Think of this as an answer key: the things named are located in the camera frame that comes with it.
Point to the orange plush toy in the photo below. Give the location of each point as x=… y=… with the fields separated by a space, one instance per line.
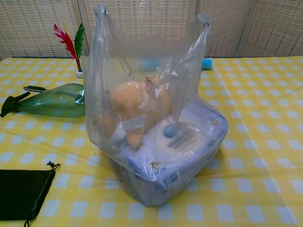
x=125 y=99

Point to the red green feather shuttlecock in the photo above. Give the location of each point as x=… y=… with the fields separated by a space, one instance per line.
x=68 y=45

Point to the blue white bag roll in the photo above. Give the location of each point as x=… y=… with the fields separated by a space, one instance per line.
x=208 y=63

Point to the clear plastic carrier bag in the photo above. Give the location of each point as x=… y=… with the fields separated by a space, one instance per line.
x=113 y=59

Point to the woven beige folding screen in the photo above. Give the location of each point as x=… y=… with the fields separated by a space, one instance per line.
x=35 y=23

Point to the yellow white checked tablecloth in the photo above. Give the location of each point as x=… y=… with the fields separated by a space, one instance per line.
x=260 y=118

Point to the green spray bottle black trigger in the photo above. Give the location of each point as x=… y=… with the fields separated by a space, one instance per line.
x=47 y=104

